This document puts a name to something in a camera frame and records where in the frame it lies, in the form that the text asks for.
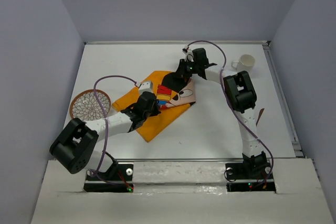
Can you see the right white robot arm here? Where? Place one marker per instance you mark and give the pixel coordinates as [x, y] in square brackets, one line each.
[241, 98]

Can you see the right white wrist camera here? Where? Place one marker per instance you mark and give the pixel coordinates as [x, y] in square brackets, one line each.
[188, 53]

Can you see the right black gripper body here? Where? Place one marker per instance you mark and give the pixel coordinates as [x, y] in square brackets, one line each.
[192, 67]

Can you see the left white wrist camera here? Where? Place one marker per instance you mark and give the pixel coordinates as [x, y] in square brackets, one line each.
[146, 86]

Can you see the floral patterned plate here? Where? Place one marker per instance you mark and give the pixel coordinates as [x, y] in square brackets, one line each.
[86, 107]

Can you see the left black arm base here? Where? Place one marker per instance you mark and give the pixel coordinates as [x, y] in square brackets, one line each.
[118, 182]

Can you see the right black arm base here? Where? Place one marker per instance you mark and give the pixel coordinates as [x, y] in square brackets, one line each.
[250, 175]

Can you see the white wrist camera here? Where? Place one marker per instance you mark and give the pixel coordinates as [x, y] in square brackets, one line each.
[146, 86]
[188, 53]

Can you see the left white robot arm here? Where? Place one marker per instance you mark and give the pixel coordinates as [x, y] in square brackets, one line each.
[82, 145]

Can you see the yellow cartoon cloth napkin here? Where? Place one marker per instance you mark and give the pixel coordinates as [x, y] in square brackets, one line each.
[173, 102]

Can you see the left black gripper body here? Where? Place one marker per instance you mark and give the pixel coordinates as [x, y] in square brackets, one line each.
[153, 111]

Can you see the white ceramic mug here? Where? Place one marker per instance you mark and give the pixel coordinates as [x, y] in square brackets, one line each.
[245, 63]

